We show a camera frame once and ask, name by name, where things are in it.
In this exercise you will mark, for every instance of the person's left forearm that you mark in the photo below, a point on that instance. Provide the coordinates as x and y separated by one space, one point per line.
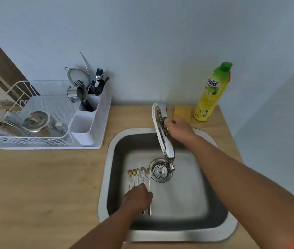
105 230

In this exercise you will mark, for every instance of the person's left hand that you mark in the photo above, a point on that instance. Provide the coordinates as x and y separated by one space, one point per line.
137 198

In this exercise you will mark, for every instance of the chrome faucet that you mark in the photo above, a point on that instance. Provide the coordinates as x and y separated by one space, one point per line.
167 145

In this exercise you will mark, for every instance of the steel sink drain strainer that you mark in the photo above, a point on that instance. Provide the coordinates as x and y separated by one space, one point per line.
160 173

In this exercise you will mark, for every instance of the thin white spoon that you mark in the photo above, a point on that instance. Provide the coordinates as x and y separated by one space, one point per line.
137 176

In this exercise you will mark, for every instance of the yellow sponge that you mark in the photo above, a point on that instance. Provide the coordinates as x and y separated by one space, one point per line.
182 113

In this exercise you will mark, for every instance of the gold spoon with flower end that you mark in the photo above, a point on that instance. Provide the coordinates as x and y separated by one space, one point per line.
134 172
130 173

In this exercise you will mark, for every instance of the small grey kitchen tool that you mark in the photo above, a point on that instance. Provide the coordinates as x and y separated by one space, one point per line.
58 127

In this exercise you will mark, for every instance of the white cutlery holder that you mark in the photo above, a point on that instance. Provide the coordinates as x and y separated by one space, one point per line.
80 136

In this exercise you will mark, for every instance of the silver spoon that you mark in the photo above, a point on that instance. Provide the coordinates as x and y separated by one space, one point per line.
149 173
142 172

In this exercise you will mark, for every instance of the silver fork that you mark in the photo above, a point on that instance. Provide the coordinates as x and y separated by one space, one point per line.
78 82
99 73

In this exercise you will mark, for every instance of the stainless steel sink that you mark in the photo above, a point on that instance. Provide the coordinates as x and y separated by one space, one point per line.
188 199

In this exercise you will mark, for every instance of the black plastic utensil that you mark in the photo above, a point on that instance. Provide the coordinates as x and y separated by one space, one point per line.
92 88
106 79
100 86

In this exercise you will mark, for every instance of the person's right hand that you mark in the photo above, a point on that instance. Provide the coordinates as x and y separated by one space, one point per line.
180 130

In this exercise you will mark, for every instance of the white plastic drainer tray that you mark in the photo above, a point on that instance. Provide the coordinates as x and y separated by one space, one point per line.
105 121

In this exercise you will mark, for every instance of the person's right forearm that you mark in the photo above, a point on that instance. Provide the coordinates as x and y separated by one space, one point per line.
240 189

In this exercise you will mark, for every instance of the steel mesh strainer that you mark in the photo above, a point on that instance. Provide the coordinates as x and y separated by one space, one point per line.
78 75

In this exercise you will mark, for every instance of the yellow dish soap bottle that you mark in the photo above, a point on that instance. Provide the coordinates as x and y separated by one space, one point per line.
210 98

